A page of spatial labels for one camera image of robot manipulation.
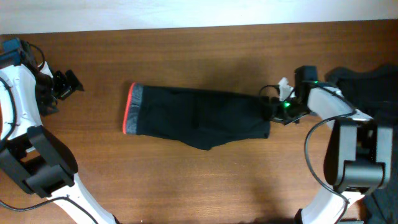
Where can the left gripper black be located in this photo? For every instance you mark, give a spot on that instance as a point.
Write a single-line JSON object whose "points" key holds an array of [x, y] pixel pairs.
{"points": [[64, 91]]}

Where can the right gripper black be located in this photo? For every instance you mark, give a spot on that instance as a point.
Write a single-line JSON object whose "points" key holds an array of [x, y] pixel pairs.
{"points": [[274, 112]]}

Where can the black leggings red waistband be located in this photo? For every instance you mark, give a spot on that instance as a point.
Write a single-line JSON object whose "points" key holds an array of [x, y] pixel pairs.
{"points": [[201, 119]]}

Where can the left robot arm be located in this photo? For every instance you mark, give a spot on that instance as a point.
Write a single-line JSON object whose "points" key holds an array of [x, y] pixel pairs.
{"points": [[31, 156]]}

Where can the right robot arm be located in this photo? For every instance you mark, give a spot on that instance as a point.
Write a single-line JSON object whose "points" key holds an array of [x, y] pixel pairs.
{"points": [[326, 101]]}

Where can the dark clothes pile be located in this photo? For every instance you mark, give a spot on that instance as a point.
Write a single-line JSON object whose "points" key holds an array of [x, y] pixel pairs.
{"points": [[359, 153]]}

